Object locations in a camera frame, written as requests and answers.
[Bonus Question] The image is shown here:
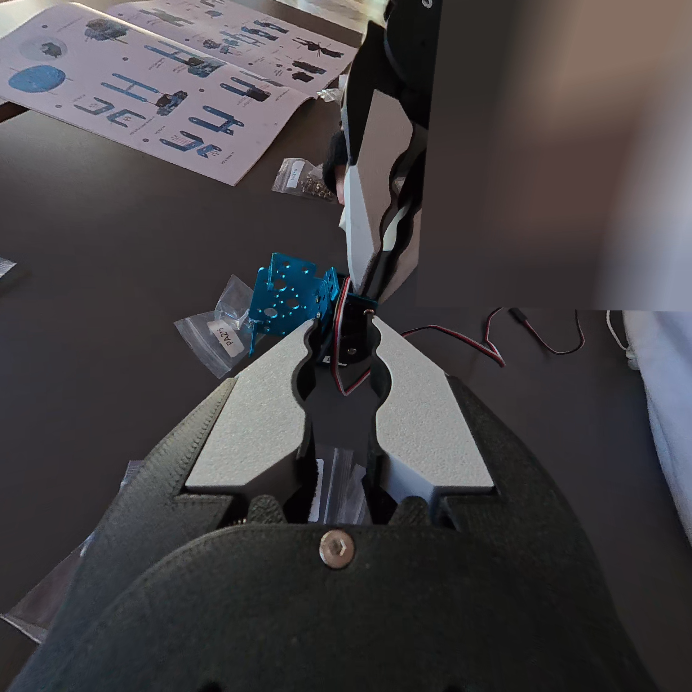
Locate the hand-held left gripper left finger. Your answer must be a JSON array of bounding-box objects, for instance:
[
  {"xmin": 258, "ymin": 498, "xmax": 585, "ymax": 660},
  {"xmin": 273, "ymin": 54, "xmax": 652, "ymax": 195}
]
[{"xmin": 185, "ymin": 319, "xmax": 320, "ymax": 523}]

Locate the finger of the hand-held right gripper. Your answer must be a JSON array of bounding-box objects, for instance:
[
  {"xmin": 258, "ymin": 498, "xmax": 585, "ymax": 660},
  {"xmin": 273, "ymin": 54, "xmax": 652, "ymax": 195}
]
[
  {"xmin": 372, "ymin": 204, "xmax": 423, "ymax": 303},
  {"xmin": 340, "ymin": 88, "xmax": 415, "ymax": 295}
]

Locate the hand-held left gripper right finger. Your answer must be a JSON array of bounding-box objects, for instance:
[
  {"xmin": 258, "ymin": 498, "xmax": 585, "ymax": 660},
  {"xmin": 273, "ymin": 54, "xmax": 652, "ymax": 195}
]
[{"xmin": 369, "ymin": 316, "xmax": 495, "ymax": 522}]

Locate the red white black servo cable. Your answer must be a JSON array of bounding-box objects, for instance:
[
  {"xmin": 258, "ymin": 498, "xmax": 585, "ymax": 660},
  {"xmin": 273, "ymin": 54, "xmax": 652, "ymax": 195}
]
[{"xmin": 331, "ymin": 276, "xmax": 587, "ymax": 398}]

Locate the servo with blue bracket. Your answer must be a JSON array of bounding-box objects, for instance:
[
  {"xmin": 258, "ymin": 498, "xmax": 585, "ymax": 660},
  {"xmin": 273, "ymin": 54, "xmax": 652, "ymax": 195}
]
[{"xmin": 249, "ymin": 252, "xmax": 380, "ymax": 398}]

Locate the dark grey desk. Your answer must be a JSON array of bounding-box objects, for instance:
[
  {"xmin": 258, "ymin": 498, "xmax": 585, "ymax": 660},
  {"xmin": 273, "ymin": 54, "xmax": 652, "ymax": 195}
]
[{"xmin": 0, "ymin": 0, "xmax": 692, "ymax": 692}]

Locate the clear bag of metal nuts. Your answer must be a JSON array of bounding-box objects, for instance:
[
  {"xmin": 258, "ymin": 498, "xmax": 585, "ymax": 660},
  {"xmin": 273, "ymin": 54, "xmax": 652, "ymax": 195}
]
[{"xmin": 272, "ymin": 158, "xmax": 336, "ymax": 202}]

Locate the person's white top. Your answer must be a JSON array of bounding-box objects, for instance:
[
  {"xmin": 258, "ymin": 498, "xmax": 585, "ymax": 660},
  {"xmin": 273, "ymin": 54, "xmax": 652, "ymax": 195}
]
[{"xmin": 605, "ymin": 311, "xmax": 692, "ymax": 558}]

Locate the instruction booklet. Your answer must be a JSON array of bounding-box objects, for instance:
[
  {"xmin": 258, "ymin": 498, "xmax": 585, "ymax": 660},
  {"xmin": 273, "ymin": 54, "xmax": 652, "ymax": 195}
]
[{"xmin": 0, "ymin": 0, "xmax": 360, "ymax": 187}]

